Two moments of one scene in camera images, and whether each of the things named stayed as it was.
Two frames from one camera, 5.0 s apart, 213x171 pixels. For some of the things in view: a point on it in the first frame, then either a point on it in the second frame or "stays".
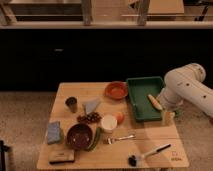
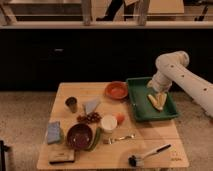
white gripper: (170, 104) → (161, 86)
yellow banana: (154, 102) stays
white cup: (108, 123) stays
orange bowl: (116, 90) stays
